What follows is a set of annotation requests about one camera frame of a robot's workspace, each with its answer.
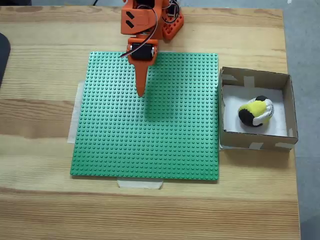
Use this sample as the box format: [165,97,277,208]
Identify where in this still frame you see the yellow black white ball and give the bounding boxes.
[238,95,275,128]

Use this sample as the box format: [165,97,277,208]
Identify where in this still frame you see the cardboard box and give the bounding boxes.
[218,66,299,151]

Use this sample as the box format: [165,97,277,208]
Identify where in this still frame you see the green studded baseplate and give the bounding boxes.
[69,51,220,185]

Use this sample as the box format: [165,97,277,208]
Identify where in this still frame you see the masking tape strip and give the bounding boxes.
[116,179,165,190]
[67,80,86,145]

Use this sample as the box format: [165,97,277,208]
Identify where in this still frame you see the white paper sheet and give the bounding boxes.
[221,84,288,137]

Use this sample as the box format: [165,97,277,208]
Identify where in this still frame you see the black rounded object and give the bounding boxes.
[0,32,12,90]

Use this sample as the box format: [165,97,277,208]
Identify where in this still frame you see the gripper motor cable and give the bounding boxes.
[119,0,159,59]

